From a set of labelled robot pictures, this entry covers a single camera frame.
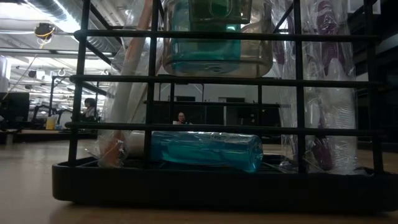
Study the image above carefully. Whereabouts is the orange white toothbrush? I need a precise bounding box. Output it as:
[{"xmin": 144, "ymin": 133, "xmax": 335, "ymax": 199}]
[{"xmin": 92, "ymin": 0, "xmax": 166, "ymax": 169}]

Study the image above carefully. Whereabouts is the purple white toothbrush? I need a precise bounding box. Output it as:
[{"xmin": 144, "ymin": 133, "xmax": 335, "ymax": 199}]
[
  {"xmin": 269, "ymin": 0, "xmax": 302, "ymax": 174},
  {"xmin": 301, "ymin": 0, "xmax": 368, "ymax": 177}
]

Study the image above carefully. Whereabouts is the person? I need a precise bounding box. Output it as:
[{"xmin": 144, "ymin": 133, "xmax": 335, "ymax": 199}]
[
  {"xmin": 172, "ymin": 111, "xmax": 192, "ymax": 126},
  {"xmin": 81, "ymin": 97, "xmax": 98, "ymax": 123}
]

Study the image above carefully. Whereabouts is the clear plastic cup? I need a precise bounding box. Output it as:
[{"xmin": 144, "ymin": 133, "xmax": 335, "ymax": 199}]
[{"xmin": 162, "ymin": 0, "xmax": 274, "ymax": 78}]

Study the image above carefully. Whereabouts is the small yellow container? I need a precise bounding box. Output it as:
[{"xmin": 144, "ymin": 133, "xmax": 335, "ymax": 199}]
[{"xmin": 45, "ymin": 115, "xmax": 58, "ymax": 131}]

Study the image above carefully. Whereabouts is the dark workbench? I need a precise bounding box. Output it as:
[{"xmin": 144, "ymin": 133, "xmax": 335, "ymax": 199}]
[{"xmin": 0, "ymin": 129, "xmax": 99, "ymax": 141}]

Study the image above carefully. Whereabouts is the black monitor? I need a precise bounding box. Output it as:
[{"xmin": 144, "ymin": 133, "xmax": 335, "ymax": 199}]
[{"xmin": 0, "ymin": 92, "xmax": 30, "ymax": 122}]

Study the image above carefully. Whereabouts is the black wire toothbrush rack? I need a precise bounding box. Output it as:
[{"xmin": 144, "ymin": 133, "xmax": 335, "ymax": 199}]
[{"xmin": 51, "ymin": 0, "xmax": 398, "ymax": 214}]

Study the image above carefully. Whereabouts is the hanging yellow cord reel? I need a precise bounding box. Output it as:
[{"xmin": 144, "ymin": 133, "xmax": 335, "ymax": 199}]
[{"xmin": 33, "ymin": 22, "xmax": 57, "ymax": 42}]

